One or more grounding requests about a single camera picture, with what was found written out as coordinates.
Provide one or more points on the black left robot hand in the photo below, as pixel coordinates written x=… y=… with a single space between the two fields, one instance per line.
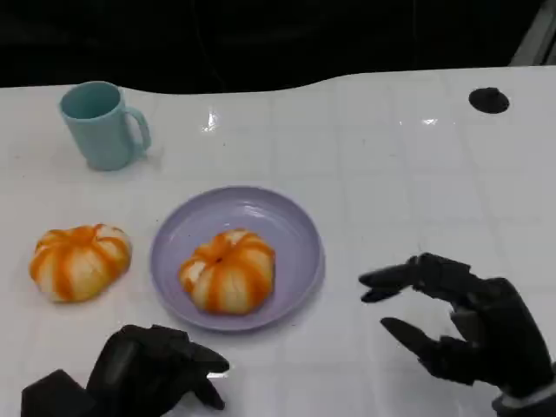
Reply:
x=139 y=373

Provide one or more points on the grey metal frame post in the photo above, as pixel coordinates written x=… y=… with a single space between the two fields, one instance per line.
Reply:
x=538 y=39

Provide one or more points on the black round table grommet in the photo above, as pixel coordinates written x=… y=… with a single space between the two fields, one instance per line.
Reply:
x=488 y=100

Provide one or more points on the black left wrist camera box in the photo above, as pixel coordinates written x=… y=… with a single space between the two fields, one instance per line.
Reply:
x=54 y=395

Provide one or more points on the orange and white bread roll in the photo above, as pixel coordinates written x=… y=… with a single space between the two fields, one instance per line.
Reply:
x=230 y=273
x=78 y=265

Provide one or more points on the lilac plate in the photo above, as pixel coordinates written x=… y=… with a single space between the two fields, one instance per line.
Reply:
x=295 y=243

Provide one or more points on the pale green mug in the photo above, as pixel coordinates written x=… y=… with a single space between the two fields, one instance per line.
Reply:
x=102 y=139

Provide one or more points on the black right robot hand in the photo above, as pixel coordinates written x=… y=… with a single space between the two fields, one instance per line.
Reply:
x=504 y=330

